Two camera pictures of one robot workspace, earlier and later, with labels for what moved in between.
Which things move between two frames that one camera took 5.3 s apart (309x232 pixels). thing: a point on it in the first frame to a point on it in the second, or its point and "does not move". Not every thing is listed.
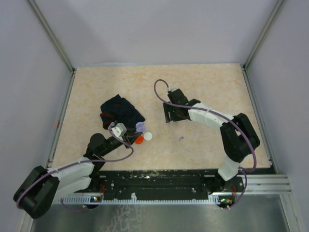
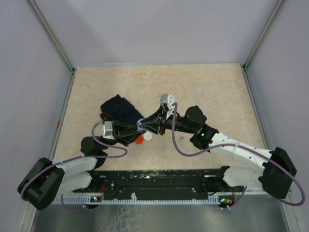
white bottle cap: x=147 y=136 does not move
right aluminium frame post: x=264 y=33 does not move
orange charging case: x=139 y=139 does not move
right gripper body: x=174 y=114 to x=167 y=123
